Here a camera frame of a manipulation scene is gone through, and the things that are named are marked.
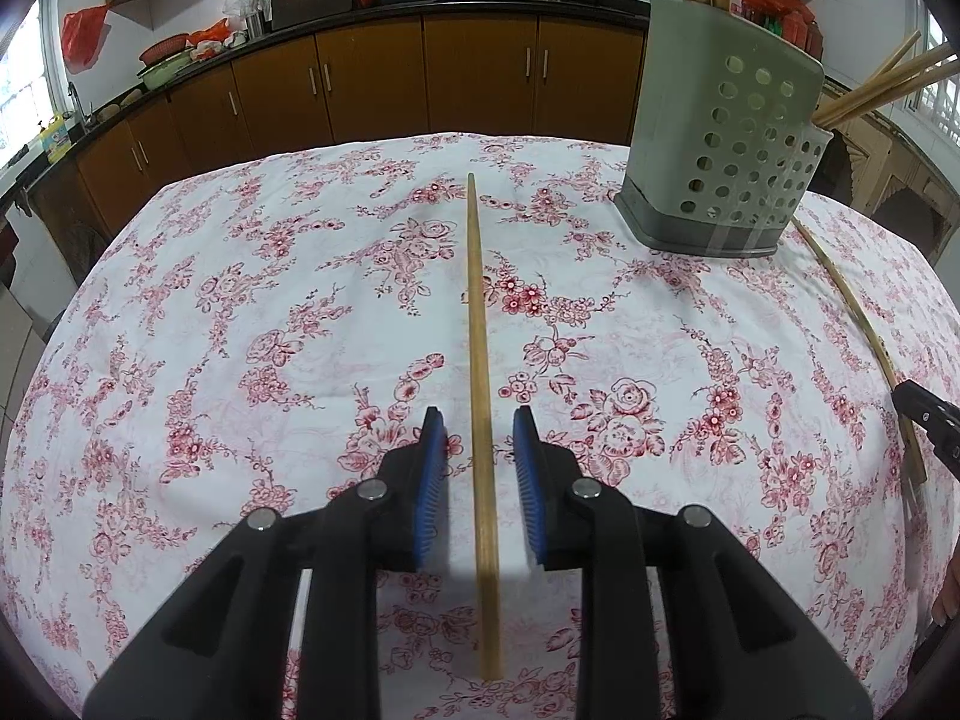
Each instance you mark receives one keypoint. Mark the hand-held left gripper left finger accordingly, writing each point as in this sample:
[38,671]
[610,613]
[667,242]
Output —
[431,487]

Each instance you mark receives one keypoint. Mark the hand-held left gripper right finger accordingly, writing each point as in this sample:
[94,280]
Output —
[529,495]

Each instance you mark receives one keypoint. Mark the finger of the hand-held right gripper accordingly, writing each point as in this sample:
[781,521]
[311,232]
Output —
[934,424]

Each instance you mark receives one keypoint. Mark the grey perforated utensil holder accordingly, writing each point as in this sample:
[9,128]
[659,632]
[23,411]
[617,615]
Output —
[720,127]

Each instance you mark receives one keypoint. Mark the person's right hand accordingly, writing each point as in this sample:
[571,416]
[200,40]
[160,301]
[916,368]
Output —
[949,592]

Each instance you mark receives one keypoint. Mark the red floral white tablecloth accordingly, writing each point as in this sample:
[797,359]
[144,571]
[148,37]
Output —
[225,390]

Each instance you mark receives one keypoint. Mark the carved wooden side table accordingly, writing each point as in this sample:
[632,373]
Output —
[900,172]

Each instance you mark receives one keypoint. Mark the window with white grille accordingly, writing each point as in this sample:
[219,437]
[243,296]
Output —
[939,103]

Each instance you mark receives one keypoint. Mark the brown kitchen base cabinets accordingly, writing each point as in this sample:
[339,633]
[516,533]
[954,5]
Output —
[367,75]

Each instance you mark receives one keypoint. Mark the red packets pile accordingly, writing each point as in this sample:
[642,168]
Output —
[780,15]

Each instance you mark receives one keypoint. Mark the black kitchen countertop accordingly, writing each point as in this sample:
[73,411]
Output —
[450,6]

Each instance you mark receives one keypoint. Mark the green basin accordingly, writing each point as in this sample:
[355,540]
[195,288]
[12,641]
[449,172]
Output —
[165,75]

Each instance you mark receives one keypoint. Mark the steel pot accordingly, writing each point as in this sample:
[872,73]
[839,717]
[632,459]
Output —
[256,21]

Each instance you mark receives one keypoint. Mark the orange plastic bag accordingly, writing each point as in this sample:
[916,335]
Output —
[214,31]

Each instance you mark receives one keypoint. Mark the yellow detergent bottle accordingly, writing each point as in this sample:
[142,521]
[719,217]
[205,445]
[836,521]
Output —
[54,139]

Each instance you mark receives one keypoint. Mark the red plastic basket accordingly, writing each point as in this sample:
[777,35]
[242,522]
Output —
[161,49]

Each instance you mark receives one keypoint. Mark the red plastic bag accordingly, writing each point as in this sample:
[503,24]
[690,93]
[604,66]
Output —
[84,37]

